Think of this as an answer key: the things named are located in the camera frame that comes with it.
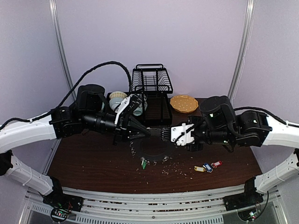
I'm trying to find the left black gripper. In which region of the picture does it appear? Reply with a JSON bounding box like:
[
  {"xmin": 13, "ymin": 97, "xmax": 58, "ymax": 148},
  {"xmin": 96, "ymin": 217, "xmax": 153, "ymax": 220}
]
[{"xmin": 81, "ymin": 110, "xmax": 151, "ymax": 146}]

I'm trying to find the grey perforated keyring disc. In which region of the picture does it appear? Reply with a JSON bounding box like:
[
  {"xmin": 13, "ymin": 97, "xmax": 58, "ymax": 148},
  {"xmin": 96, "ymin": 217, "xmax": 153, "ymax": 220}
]
[{"xmin": 130, "ymin": 128, "xmax": 175, "ymax": 163}]

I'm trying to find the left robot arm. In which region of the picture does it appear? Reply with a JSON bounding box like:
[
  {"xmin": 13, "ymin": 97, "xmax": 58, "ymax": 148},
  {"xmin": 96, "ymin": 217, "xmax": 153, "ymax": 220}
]
[{"xmin": 0, "ymin": 84, "xmax": 151, "ymax": 213}]

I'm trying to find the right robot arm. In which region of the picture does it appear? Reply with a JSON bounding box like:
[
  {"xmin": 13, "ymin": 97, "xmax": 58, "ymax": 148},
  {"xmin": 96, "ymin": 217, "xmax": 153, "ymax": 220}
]
[{"xmin": 184, "ymin": 96, "xmax": 299, "ymax": 211}]

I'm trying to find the light blue floral bowl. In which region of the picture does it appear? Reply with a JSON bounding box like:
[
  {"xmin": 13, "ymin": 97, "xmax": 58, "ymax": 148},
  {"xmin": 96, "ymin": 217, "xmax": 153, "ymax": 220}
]
[{"xmin": 133, "ymin": 101, "xmax": 148, "ymax": 116}]

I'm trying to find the green key tag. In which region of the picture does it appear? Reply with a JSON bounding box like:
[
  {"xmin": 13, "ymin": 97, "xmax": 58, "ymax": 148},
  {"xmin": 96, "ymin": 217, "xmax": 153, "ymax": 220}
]
[{"xmin": 141, "ymin": 160, "xmax": 147, "ymax": 169}]

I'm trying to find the yellow dotted plate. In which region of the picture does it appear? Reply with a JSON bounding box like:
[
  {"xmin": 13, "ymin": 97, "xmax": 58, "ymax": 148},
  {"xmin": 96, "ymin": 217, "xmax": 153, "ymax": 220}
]
[{"xmin": 170, "ymin": 95, "xmax": 199, "ymax": 113}]

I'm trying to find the red key tag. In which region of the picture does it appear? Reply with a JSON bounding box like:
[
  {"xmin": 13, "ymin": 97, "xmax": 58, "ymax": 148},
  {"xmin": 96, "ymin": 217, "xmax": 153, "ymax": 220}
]
[{"xmin": 211, "ymin": 161, "xmax": 222, "ymax": 168}]

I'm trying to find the light blue ribbed bowl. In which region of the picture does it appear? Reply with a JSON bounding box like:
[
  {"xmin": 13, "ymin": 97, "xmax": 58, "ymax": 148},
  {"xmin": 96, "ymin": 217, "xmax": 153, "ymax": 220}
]
[{"xmin": 109, "ymin": 97, "xmax": 124, "ymax": 111}]

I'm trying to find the blue key tag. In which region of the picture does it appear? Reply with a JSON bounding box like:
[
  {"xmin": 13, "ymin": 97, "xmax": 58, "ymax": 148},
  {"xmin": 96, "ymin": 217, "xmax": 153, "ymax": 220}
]
[{"xmin": 203, "ymin": 163, "xmax": 213, "ymax": 173}]

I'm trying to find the cream patterned bowl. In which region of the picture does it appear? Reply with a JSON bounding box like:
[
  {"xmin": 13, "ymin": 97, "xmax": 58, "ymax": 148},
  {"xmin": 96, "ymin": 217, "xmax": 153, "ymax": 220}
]
[{"xmin": 109, "ymin": 91, "xmax": 128, "ymax": 100}]

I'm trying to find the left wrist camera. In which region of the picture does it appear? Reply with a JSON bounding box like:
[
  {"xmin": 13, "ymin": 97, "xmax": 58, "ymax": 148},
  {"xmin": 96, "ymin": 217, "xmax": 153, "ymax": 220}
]
[{"xmin": 114, "ymin": 94, "xmax": 142, "ymax": 125}]

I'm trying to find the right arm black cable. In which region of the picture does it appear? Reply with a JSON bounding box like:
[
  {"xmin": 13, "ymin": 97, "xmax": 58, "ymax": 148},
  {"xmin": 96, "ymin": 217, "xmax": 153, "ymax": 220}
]
[{"xmin": 233, "ymin": 106, "xmax": 299, "ymax": 129}]

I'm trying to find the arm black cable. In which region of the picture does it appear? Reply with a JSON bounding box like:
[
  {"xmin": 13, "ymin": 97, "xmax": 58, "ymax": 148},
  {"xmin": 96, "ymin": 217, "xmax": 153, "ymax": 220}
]
[
  {"xmin": 0, "ymin": 61, "xmax": 132, "ymax": 131},
  {"xmin": 233, "ymin": 106, "xmax": 299, "ymax": 129}
]

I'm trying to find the black wire dish rack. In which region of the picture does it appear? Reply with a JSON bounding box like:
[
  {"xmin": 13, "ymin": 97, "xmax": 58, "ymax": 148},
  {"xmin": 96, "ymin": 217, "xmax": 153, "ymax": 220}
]
[{"xmin": 129, "ymin": 63, "xmax": 173, "ymax": 126}]

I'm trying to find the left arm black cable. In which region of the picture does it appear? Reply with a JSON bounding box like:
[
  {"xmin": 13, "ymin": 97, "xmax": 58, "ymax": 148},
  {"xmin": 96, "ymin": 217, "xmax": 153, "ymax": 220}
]
[{"xmin": 0, "ymin": 61, "xmax": 132, "ymax": 131}]

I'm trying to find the right aluminium frame post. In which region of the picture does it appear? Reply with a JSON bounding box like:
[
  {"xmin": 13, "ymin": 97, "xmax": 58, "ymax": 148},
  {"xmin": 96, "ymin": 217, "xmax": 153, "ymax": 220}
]
[{"xmin": 228, "ymin": 0, "xmax": 256, "ymax": 102}]

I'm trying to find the aluminium frame post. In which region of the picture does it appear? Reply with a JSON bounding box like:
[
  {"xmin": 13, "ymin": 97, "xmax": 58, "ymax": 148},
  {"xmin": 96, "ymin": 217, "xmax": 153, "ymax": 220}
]
[
  {"xmin": 49, "ymin": 0, "xmax": 74, "ymax": 90},
  {"xmin": 228, "ymin": 0, "xmax": 256, "ymax": 102}
]

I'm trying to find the left aluminium frame post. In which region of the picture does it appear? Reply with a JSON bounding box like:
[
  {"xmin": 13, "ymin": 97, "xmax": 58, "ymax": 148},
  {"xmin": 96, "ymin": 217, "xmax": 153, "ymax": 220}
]
[{"xmin": 49, "ymin": 0, "xmax": 74, "ymax": 90}]

